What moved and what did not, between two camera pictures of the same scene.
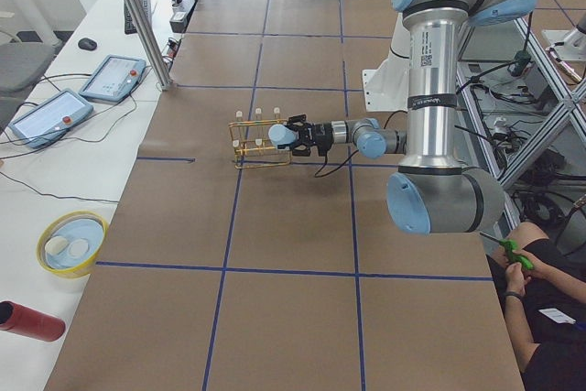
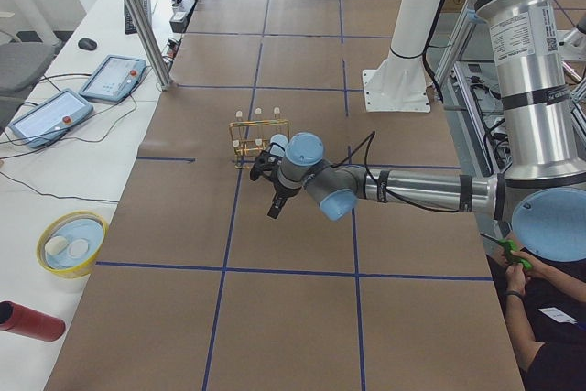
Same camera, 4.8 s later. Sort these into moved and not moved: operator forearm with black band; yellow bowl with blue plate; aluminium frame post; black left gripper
Moved: black left gripper
Not moved: operator forearm with black band; aluminium frame post; yellow bowl with blue plate
